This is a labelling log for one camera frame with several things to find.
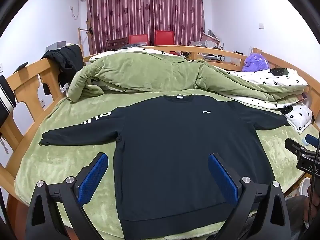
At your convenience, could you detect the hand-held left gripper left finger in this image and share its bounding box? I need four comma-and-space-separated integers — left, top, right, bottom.
25, 152, 109, 240

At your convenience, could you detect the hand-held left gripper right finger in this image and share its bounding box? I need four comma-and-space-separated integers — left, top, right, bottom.
207, 152, 292, 240

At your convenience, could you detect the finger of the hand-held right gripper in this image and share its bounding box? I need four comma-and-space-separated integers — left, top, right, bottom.
302, 133, 320, 147
284, 137, 309, 158

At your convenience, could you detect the black sweatshirt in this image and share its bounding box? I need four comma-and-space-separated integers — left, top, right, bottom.
39, 94, 292, 233

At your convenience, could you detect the green plush bed sheet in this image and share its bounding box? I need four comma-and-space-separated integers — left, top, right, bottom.
14, 89, 312, 233

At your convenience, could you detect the white floral pillow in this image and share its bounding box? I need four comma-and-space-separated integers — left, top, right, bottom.
277, 103, 313, 134

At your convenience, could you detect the purple plush toy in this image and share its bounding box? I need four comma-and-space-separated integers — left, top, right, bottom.
241, 52, 271, 73

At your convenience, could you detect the green plush floral-backed comforter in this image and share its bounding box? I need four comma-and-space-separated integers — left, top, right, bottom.
66, 46, 309, 110

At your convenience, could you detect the black and white striped cloth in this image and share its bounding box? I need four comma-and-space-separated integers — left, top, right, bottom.
0, 75, 17, 137

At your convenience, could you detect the black jacket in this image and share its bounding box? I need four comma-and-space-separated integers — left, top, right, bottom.
41, 44, 84, 96

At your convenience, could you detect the dark wooden chair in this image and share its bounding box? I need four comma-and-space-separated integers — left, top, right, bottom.
106, 37, 129, 52

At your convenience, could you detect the wooden coat rack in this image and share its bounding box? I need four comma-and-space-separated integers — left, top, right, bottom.
78, 19, 94, 55

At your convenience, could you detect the red chair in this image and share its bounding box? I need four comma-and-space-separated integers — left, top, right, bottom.
128, 34, 148, 46
154, 30, 174, 46

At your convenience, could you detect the maroon striped curtain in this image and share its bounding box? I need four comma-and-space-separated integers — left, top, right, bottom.
86, 0, 206, 55

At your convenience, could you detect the wooden bed frame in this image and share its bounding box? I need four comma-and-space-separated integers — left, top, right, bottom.
0, 44, 320, 232

